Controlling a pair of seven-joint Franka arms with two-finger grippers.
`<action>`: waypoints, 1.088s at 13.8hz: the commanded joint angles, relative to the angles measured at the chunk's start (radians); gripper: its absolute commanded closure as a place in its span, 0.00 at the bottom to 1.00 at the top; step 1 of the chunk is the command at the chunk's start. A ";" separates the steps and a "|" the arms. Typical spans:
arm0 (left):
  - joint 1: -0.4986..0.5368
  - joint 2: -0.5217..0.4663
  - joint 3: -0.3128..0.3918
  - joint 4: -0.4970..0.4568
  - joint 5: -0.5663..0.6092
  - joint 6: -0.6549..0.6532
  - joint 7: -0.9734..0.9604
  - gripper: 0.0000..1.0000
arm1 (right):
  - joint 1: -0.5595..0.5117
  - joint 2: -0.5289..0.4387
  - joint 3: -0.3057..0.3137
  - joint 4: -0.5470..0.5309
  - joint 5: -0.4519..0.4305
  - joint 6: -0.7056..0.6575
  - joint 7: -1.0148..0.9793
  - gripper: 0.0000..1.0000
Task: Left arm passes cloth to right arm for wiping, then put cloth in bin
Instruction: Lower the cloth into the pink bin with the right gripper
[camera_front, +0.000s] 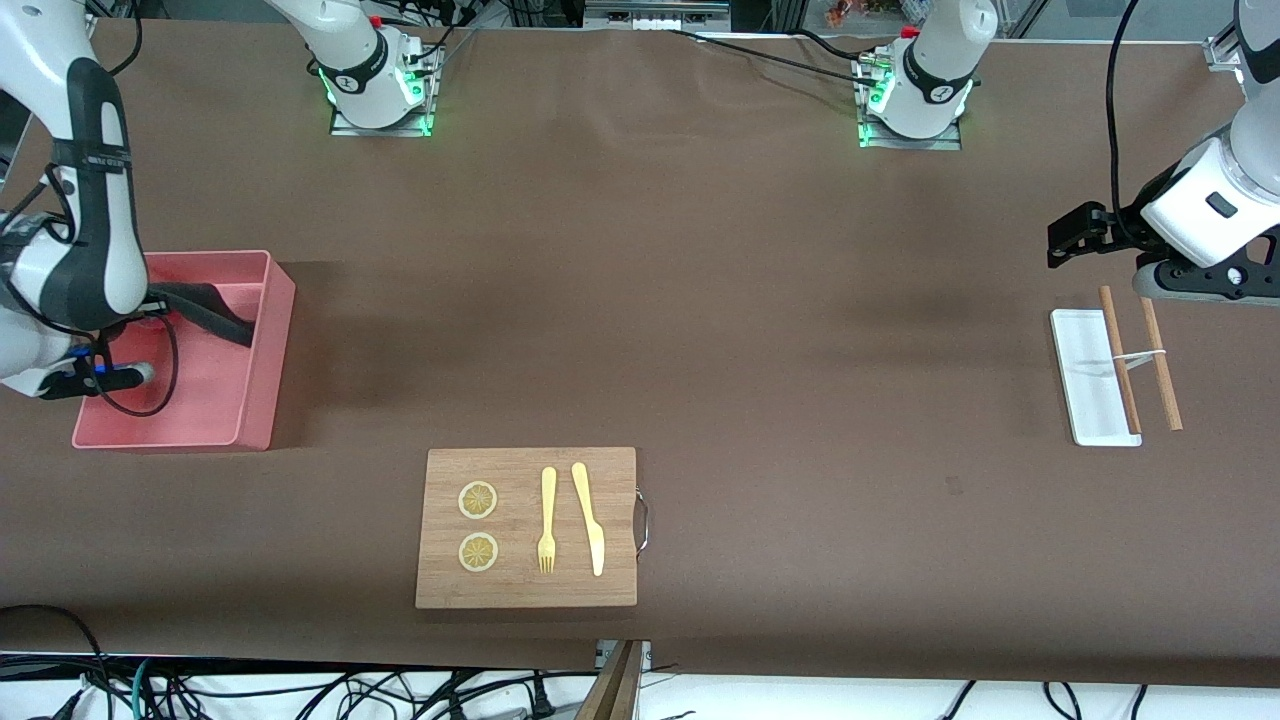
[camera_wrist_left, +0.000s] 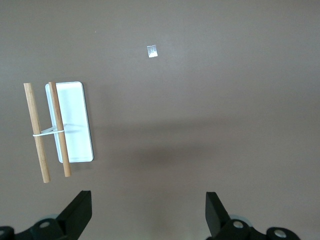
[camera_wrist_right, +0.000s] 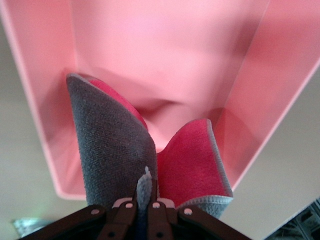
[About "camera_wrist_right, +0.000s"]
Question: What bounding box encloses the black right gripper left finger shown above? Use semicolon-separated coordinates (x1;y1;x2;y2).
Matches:
18;192;139;240

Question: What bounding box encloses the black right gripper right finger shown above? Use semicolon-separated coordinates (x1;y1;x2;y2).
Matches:
146;197;251;240

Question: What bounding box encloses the pink plastic bin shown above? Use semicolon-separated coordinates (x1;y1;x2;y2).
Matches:
0;0;320;201

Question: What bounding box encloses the grey cloth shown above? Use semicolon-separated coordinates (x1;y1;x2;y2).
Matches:
66;72;234;219

